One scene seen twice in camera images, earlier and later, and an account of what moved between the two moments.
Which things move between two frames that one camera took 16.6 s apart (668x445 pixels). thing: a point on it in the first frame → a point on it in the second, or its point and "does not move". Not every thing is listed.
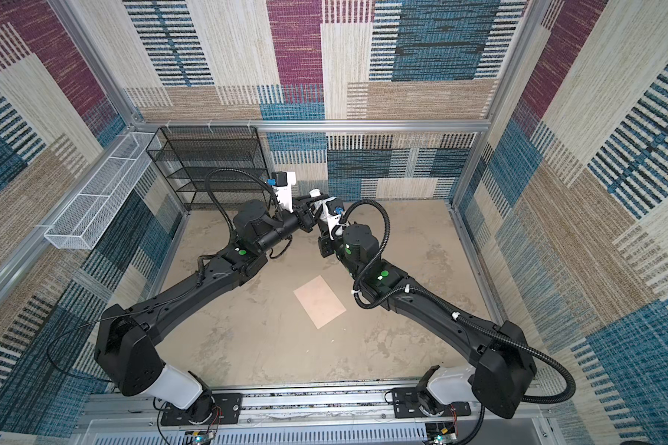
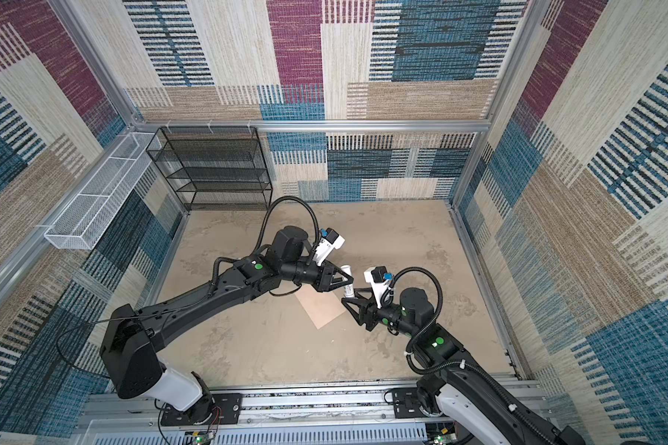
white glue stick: x=314 y=193 → x=349 y=291
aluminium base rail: x=315 y=417 does not move
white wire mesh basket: x=86 y=218 does not move
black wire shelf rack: x=188 y=156 does not move
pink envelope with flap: x=319 y=301 does not move
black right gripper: x=326 y=242 → x=366 y=311
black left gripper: x=302 y=214 → x=326 y=276
